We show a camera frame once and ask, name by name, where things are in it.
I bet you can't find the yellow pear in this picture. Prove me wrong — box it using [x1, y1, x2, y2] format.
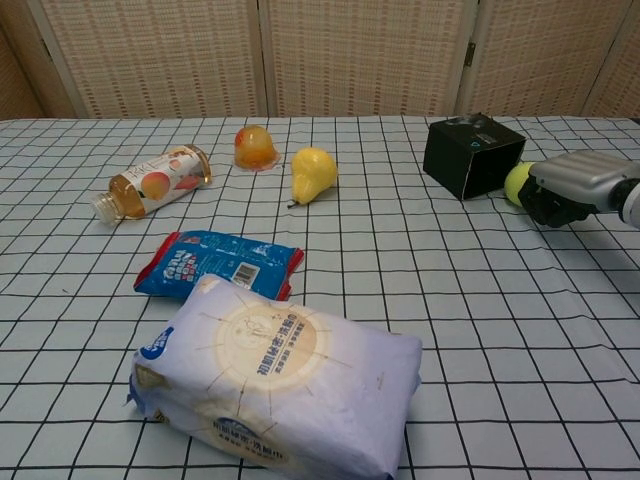
[286, 146, 339, 208]

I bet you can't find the white tissue pack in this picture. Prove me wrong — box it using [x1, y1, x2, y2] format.
[123, 273, 424, 480]

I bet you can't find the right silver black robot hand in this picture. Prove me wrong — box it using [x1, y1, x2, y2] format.
[517, 150, 640, 227]

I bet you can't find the peach drink plastic bottle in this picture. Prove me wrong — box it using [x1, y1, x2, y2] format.
[90, 143, 213, 225]

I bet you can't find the yellow tennis ball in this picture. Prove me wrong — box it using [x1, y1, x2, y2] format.
[503, 162, 537, 207]

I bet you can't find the woven folding screen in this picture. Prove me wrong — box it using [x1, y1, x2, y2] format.
[0, 0, 640, 121]

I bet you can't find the black cardboard box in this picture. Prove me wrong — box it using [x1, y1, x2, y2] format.
[422, 112, 528, 202]

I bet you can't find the peach fruit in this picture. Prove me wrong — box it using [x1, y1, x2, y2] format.
[233, 125, 280, 172]

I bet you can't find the blue checked tablecloth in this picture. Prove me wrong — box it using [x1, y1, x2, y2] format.
[0, 114, 640, 480]

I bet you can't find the blue red snack packet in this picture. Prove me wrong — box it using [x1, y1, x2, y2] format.
[133, 229, 305, 301]

